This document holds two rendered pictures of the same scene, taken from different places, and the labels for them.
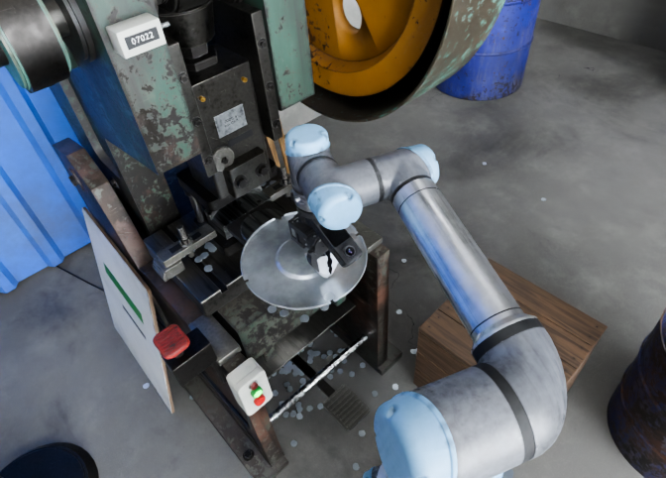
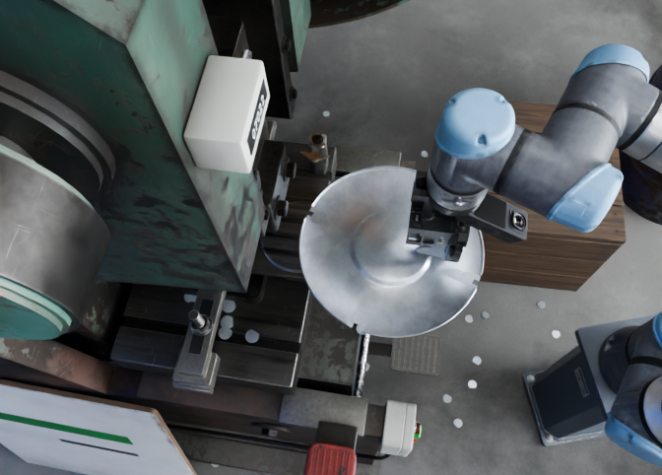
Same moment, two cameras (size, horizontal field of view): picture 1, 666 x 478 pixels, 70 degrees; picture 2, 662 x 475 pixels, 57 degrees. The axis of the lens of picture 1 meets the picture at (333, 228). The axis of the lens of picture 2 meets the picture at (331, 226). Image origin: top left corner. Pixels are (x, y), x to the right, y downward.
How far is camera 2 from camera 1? 0.63 m
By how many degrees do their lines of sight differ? 29
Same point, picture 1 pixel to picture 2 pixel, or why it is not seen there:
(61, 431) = not seen: outside the picture
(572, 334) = not seen: hidden behind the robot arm
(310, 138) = (498, 118)
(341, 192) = (614, 180)
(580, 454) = not seen: hidden behind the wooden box
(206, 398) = (237, 452)
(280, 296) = (415, 316)
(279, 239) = (339, 242)
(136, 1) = (197, 46)
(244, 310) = (331, 353)
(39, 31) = (78, 232)
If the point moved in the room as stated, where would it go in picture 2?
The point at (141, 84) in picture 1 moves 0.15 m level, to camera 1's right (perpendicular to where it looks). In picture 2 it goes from (220, 187) to (355, 85)
